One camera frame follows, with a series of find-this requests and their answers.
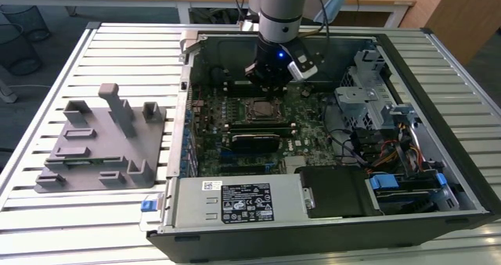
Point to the black RAM slot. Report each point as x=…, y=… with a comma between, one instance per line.
x=234, y=88
x=234, y=84
x=260, y=131
x=260, y=134
x=234, y=95
x=234, y=91
x=260, y=124
x=260, y=127

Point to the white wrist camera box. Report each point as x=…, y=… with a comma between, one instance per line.
x=301, y=70

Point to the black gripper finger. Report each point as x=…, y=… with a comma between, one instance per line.
x=274, y=92

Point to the wooden cabinet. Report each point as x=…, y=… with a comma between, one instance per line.
x=461, y=18

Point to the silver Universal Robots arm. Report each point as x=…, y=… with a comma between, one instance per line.
x=278, y=16

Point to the silver power supply box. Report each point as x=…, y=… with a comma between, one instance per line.
x=188, y=200

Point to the silver square CPU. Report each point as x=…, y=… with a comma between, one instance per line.
x=264, y=109

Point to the white barcode sticker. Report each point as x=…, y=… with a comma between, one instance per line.
x=212, y=185

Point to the blue drive clip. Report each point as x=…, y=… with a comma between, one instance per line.
x=440, y=179

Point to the black open PC case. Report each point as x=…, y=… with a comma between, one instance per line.
x=274, y=244

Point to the white metal furniture foot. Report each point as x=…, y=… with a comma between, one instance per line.
x=6, y=93

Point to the silver metal support bar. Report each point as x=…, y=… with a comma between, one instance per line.
x=416, y=136

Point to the green motherboard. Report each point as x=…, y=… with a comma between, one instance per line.
x=313, y=130

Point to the blue disk carrier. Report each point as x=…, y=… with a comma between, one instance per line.
x=384, y=183

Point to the silver finned heatsink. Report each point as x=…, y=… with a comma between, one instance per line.
x=296, y=163

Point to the grey plastic parts rack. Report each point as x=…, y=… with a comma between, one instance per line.
x=106, y=147

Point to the silver metal drive cage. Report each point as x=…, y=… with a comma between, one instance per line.
x=352, y=101

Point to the CPU socket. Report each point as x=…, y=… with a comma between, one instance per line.
x=264, y=120

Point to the blue case latch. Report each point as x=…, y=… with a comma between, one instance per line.
x=149, y=205

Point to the black rating label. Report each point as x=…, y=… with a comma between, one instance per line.
x=246, y=203

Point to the small grey wrist box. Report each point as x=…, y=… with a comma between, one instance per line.
x=249, y=25

